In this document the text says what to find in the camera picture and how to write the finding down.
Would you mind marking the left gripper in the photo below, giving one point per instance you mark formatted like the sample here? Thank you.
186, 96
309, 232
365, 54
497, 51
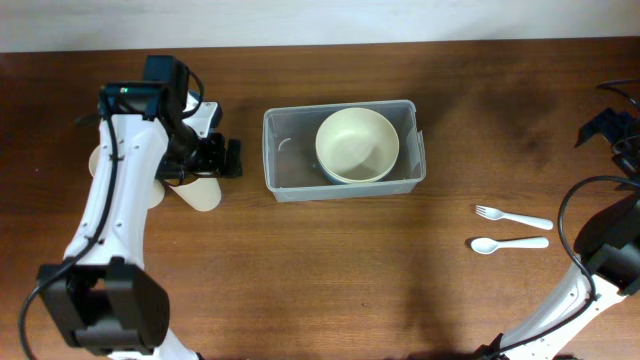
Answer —
216, 164

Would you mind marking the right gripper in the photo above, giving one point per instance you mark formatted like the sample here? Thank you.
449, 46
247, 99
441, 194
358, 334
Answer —
608, 125

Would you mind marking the cream cup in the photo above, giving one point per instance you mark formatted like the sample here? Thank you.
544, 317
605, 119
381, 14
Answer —
202, 194
158, 190

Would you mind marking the blue bowl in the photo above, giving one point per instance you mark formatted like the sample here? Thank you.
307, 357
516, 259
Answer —
325, 176

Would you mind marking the cream bowl back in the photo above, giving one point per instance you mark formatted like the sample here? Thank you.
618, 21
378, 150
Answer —
357, 145

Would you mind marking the blue cup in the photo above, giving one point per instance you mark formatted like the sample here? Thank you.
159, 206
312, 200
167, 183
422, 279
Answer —
209, 113

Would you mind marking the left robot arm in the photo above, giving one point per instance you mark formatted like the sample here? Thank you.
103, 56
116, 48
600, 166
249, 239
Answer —
154, 129

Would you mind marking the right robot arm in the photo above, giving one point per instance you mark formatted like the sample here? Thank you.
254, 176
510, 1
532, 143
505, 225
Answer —
604, 268

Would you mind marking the clear plastic container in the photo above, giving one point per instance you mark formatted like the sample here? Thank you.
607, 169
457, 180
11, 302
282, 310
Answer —
291, 167

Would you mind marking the white plastic fork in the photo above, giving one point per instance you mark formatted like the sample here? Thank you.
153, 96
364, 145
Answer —
496, 214

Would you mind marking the white plastic spoon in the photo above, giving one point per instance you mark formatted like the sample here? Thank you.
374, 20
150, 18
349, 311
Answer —
487, 246

